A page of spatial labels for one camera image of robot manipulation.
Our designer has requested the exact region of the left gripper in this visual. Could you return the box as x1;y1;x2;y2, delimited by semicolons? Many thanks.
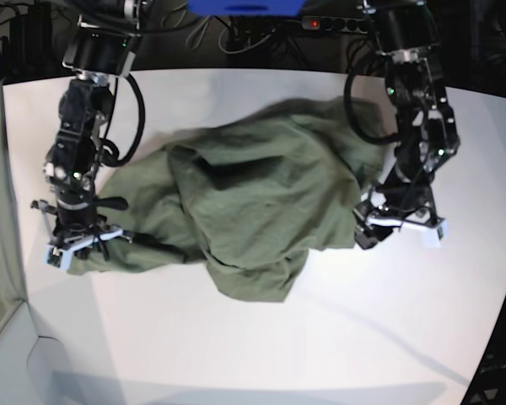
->
353;168;443;249

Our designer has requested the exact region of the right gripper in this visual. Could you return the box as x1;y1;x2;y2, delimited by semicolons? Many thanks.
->
30;187;129;261

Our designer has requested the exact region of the green t-shirt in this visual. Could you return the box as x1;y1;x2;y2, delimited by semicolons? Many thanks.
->
69;98;385;303

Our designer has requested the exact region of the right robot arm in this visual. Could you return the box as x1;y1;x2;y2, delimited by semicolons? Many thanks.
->
30;1;150;270

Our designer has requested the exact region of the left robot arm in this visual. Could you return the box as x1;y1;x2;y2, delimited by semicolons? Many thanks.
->
343;1;460;250

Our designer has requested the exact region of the black power strip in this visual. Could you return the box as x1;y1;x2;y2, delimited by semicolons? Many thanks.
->
300;15;369;35

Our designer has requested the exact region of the blue box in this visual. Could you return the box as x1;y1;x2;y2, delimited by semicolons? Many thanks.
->
187;0;304;16

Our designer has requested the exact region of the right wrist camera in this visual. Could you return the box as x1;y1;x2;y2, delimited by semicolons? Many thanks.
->
44;244;73;272

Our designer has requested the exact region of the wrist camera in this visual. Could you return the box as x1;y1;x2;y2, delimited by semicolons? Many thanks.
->
421;219;448;248
44;244;73;272

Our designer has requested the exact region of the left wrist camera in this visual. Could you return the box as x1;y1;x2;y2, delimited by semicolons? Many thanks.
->
421;219;448;248

